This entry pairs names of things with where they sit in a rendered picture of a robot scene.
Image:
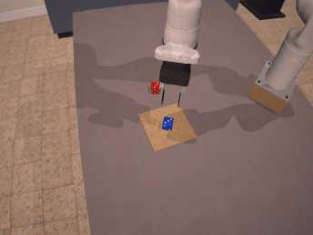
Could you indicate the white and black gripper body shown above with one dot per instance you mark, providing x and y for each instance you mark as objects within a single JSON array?
[{"x": 179, "y": 46}]

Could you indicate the blue die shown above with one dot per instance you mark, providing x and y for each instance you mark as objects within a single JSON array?
[{"x": 167, "y": 123}]

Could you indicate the red die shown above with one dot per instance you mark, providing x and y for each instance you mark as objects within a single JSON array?
[{"x": 155, "y": 88}]

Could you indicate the tan square mat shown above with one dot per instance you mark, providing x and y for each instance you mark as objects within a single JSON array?
[{"x": 159, "y": 138}]

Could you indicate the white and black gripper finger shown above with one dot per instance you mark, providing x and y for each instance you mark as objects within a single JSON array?
[
  {"x": 161, "y": 92},
  {"x": 183, "y": 90}
]

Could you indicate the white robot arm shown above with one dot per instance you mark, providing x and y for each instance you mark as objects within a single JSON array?
[{"x": 293, "y": 54}]

